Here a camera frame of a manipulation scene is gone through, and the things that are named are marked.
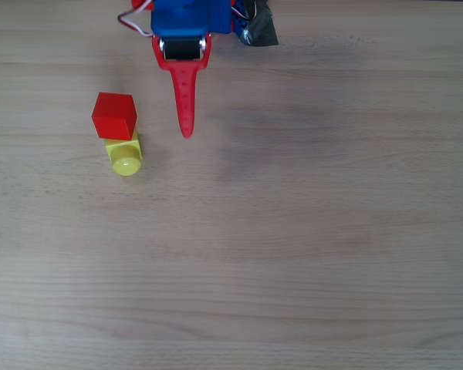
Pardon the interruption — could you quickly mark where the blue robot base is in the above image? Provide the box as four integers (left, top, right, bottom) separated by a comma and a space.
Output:
229, 0, 252, 35

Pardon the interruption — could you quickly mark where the grey duct tape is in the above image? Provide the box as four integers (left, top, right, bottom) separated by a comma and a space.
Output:
238, 0, 280, 47

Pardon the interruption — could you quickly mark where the red cube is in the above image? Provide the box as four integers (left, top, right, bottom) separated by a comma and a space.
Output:
91, 92, 139, 142

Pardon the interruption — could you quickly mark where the yellow block with round peg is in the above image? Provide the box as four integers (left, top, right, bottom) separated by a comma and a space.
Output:
103, 130, 144, 178

